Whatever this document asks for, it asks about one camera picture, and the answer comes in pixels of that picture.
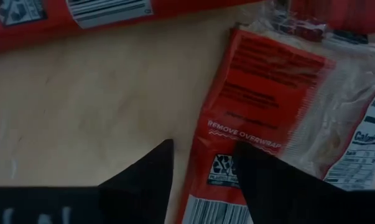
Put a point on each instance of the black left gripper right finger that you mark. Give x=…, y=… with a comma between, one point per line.
x=268, y=193

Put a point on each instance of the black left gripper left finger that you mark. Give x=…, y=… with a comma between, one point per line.
x=143, y=186

